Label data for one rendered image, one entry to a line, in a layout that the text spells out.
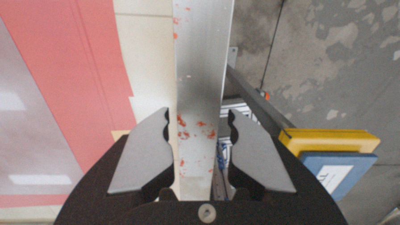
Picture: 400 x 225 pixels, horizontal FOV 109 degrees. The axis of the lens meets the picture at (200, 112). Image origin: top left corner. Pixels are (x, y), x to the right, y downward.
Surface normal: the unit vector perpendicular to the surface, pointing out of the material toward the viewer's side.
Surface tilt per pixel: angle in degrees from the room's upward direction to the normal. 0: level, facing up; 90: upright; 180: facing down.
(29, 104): 0
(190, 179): 0
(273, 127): 90
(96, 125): 0
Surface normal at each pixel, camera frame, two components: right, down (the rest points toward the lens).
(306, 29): 0.04, 0.48
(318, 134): 0.04, -0.87
